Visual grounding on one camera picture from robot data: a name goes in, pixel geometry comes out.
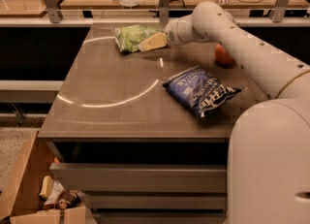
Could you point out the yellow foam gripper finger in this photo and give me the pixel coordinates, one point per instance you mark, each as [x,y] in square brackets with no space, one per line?
[157,40]

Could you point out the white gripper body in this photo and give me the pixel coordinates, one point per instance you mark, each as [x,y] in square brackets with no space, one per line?
[171,35]

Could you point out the green jalapeno chip bag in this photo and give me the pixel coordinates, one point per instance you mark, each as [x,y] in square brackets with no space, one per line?
[128,38]

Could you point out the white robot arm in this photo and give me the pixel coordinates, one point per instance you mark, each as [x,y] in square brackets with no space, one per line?
[269,161]

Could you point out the blue kettle chip bag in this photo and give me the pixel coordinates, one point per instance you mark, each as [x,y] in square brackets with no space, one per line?
[198,91]

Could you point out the red apple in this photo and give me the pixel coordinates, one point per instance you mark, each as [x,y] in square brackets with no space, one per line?
[222,56]

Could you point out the grey drawer cabinet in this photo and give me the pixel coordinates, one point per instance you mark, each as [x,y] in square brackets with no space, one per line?
[132,152]

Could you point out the cardboard box with clutter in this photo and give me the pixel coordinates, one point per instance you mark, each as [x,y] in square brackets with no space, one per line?
[20,201]

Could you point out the metal bracket middle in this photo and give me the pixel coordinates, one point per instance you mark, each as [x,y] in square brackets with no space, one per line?
[164,11]

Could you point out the metal bracket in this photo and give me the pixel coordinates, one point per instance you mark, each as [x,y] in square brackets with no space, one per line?
[53,11]
[164,11]
[278,12]

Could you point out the metal bracket right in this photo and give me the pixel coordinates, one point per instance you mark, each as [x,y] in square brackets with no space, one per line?
[278,12]

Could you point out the metal bracket left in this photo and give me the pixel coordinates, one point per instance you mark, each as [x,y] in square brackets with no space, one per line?
[53,11]

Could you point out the glass barrier rail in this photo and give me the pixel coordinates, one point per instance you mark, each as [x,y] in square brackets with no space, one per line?
[77,18]

